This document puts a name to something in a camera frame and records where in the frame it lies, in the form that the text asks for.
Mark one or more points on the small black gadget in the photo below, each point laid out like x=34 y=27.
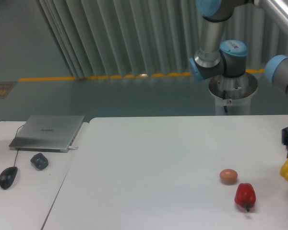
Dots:
x=39 y=161

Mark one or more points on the brown egg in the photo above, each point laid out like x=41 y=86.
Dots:
x=228 y=176

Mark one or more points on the silver closed laptop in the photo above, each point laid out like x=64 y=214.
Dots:
x=47 y=133

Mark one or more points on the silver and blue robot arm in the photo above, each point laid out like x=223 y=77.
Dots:
x=212 y=59

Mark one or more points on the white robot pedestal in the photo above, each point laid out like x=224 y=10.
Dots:
x=233 y=96

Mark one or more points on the black computer mouse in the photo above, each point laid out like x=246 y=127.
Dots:
x=7 y=177

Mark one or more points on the grey pleated curtain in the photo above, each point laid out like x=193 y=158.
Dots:
x=133 y=37

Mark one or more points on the red bell pepper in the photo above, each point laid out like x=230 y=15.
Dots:
x=245 y=196

